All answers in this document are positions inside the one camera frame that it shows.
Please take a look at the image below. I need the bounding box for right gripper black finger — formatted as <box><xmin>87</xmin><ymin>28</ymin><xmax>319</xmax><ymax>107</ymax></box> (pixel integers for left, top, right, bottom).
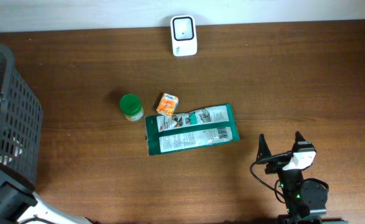
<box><xmin>292</xmin><ymin>131</ymin><xmax>308</xmax><ymax>152</ymax></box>
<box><xmin>256</xmin><ymin>134</ymin><xmax>272</xmax><ymax>164</ymax></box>

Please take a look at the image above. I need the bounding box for green white wipes packet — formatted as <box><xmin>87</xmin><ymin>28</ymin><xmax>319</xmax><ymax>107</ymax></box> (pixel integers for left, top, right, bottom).
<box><xmin>145</xmin><ymin>104</ymin><xmax>240</xmax><ymax>156</ymax></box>

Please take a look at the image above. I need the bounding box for orange small tissue pack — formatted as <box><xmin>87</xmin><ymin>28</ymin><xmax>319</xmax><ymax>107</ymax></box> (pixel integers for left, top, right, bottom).
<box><xmin>156</xmin><ymin>93</ymin><xmax>179</xmax><ymax>118</ymax></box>

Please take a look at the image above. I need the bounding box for green lid small jar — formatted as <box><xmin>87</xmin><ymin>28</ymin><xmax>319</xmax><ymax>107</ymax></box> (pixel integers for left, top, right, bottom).
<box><xmin>120</xmin><ymin>94</ymin><xmax>144</xmax><ymax>121</ymax></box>

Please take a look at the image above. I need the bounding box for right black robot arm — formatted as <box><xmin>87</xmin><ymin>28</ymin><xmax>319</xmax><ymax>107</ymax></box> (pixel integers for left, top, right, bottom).
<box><xmin>250</xmin><ymin>131</ymin><xmax>347</xmax><ymax>224</ymax></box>

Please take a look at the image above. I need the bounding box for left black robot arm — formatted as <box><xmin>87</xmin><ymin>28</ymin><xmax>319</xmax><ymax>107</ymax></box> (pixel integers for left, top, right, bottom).
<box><xmin>0</xmin><ymin>163</ymin><xmax>92</xmax><ymax>224</ymax></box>

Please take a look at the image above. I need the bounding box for white barcode scanner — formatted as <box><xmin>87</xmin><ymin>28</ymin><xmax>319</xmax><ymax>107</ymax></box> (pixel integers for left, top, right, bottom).
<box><xmin>170</xmin><ymin>15</ymin><xmax>197</xmax><ymax>57</ymax></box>

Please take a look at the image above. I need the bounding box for grey plastic mesh basket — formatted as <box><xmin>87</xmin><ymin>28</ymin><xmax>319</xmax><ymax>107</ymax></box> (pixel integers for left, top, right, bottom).
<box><xmin>0</xmin><ymin>44</ymin><xmax>43</xmax><ymax>184</ymax></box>

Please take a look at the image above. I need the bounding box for left black camera cable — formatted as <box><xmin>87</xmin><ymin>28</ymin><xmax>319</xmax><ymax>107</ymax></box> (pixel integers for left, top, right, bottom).
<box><xmin>17</xmin><ymin>216</ymin><xmax>51</xmax><ymax>224</ymax></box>

